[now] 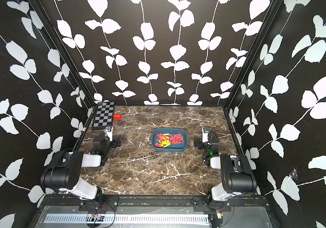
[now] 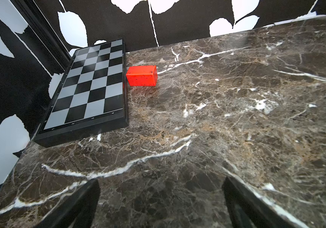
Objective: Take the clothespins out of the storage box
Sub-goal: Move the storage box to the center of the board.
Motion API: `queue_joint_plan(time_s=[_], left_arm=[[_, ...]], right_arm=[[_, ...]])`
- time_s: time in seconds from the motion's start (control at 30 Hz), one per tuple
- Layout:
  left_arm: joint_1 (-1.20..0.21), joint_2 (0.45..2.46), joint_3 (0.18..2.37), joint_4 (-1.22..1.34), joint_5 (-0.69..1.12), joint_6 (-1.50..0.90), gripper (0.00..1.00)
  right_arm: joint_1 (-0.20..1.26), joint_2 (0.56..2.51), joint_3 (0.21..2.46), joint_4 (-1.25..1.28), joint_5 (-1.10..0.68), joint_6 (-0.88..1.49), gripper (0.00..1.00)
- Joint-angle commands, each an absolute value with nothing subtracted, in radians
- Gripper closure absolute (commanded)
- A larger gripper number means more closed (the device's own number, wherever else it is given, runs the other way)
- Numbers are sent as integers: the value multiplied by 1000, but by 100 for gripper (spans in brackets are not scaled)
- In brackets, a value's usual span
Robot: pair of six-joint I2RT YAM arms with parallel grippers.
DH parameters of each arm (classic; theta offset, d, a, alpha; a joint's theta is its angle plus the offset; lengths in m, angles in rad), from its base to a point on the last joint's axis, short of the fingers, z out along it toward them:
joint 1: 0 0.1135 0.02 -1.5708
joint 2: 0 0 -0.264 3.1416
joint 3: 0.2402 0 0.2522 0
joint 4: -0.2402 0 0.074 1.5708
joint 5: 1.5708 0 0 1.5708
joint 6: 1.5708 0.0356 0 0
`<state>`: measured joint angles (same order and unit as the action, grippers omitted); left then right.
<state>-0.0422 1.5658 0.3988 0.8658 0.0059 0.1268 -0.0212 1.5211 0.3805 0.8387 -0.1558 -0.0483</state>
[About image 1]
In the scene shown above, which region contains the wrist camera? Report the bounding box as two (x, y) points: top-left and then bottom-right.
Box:
(202, 127), (211, 143)
(104, 126), (113, 141)

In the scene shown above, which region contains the teal plastic storage box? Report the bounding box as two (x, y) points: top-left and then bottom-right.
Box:
(151, 128), (188, 153)

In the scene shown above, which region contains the small red block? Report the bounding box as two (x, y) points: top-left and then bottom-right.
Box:
(113, 114), (122, 120)

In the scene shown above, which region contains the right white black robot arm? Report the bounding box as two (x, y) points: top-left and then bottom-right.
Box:
(194, 131), (257, 202)

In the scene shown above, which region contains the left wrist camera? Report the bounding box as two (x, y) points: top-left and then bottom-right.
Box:
(104, 126), (113, 141)

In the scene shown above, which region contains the black white checkerboard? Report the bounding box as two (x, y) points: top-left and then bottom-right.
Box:
(91, 102), (115, 130)

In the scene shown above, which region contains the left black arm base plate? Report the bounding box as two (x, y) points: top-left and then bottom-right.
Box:
(78, 195), (119, 213)

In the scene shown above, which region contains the white perforated rail strip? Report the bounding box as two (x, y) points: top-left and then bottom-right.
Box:
(42, 213), (209, 225)

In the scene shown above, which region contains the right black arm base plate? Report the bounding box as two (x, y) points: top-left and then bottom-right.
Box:
(191, 196), (232, 213)

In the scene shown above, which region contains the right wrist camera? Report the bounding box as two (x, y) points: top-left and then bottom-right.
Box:
(202, 127), (211, 143)

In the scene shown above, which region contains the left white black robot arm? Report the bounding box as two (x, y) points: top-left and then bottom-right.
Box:
(40, 135), (121, 201)

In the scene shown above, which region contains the small circuit board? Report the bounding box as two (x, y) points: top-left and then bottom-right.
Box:
(86, 214), (105, 224)

